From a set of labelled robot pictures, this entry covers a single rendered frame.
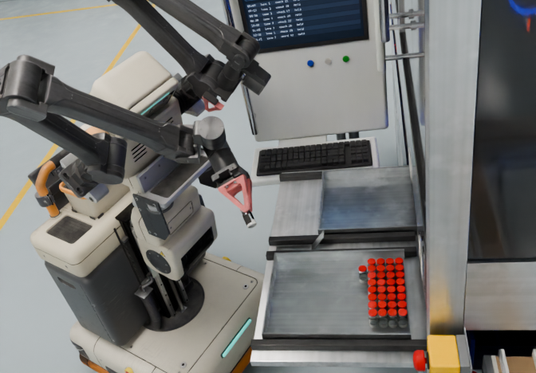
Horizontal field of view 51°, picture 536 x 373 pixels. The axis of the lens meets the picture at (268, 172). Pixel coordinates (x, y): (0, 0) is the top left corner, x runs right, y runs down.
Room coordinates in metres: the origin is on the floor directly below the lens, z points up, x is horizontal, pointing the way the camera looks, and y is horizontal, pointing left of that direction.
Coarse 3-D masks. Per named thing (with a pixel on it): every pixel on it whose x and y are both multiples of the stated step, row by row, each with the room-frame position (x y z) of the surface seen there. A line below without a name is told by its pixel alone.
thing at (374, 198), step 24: (384, 168) 1.34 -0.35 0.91; (408, 168) 1.32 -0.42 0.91; (336, 192) 1.31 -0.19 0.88; (360, 192) 1.29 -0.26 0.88; (384, 192) 1.27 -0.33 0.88; (408, 192) 1.24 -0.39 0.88; (336, 216) 1.21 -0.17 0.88; (360, 216) 1.19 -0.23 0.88; (384, 216) 1.17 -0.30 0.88; (408, 216) 1.15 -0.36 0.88
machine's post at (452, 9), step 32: (448, 0) 0.67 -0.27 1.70; (480, 0) 0.66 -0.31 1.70; (448, 32) 0.67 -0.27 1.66; (448, 64) 0.67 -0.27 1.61; (448, 96) 0.67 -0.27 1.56; (448, 128) 0.67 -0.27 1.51; (448, 160) 0.67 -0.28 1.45; (448, 192) 0.67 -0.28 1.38; (448, 224) 0.67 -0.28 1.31; (448, 256) 0.67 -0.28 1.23; (448, 288) 0.67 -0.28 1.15; (448, 320) 0.67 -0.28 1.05
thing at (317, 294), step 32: (288, 256) 1.08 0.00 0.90; (320, 256) 1.05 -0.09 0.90; (352, 256) 1.03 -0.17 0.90; (384, 256) 1.01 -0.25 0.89; (288, 288) 0.99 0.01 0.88; (320, 288) 0.96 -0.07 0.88; (352, 288) 0.94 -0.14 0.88; (288, 320) 0.88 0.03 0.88; (320, 320) 0.86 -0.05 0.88; (352, 320) 0.84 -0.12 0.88
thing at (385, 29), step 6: (384, 0) 1.13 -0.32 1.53; (384, 6) 1.13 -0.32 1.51; (384, 12) 1.13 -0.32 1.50; (384, 18) 1.13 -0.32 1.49; (384, 24) 1.13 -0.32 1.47; (402, 24) 1.13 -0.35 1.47; (408, 24) 1.13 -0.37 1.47; (384, 30) 1.13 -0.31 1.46; (390, 30) 1.14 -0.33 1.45; (384, 36) 1.13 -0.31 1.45; (384, 42) 1.14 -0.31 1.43
